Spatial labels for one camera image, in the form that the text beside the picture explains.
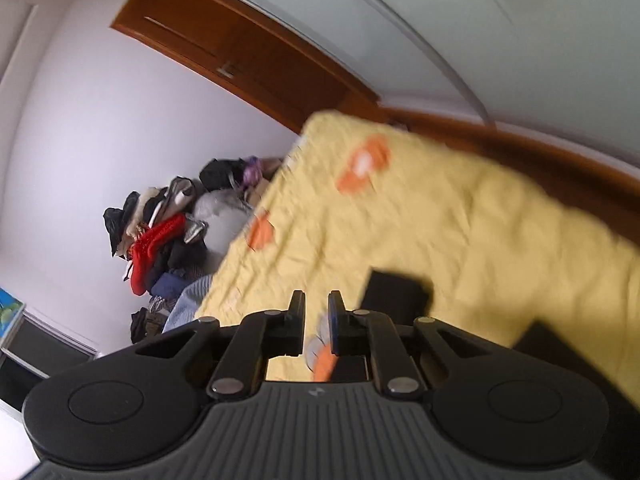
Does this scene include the black pants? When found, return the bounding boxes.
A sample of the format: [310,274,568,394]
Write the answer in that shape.
[360,269,640,461]

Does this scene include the pile of clothes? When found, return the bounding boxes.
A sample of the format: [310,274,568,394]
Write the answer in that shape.
[102,156,286,346]

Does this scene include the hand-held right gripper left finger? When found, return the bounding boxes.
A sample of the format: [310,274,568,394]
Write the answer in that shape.
[132,290,307,401]

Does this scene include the yellow carrot print blanket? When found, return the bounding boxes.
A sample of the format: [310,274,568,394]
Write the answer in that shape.
[194,109,640,383]

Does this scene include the blue green box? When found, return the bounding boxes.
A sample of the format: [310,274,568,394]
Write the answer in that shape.
[0,287,26,351]

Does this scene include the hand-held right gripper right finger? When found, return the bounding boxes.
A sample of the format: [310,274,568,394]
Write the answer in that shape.
[327,290,501,396]

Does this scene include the grey plastic bag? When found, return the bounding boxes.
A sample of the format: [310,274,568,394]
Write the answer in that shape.
[192,190,253,266]

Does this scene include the dark cabinet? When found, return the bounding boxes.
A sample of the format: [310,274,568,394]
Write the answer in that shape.
[0,312,97,406]

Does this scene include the brown wooden door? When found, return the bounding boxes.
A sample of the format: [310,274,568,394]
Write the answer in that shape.
[110,0,381,133]

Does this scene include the light blue knit blanket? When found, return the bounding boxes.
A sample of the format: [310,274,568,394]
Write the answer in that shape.
[162,275,217,333]

